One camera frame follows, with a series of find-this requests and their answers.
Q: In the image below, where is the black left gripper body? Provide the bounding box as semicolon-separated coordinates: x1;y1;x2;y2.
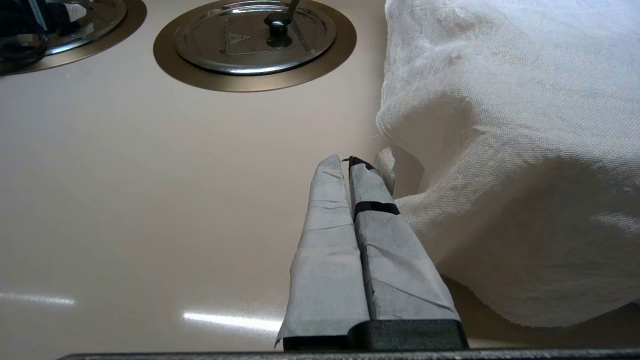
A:
0;0;51;63

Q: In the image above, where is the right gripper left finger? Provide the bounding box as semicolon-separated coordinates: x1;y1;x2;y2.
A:
274;154;372;351

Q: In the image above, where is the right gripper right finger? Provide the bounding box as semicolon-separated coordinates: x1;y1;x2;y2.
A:
347;155;470;351

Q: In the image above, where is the steel pot lid black knob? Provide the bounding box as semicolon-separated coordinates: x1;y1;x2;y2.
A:
30;0;127;57
174;0;337;76

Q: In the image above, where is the white cloth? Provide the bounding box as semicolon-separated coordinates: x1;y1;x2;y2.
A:
374;0;640;329

